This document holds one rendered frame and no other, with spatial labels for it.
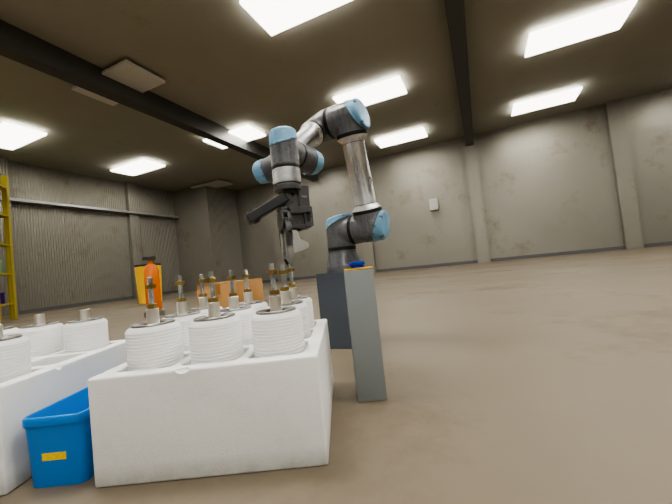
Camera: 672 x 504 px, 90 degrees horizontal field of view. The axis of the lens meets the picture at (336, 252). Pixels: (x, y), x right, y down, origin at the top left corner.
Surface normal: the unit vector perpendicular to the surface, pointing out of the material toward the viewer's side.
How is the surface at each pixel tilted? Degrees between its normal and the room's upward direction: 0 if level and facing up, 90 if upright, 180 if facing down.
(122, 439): 90
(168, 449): 90
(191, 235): 90
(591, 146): 90
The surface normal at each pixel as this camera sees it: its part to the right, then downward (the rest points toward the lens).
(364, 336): -0.01, -0.04
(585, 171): -0.40, 0.00
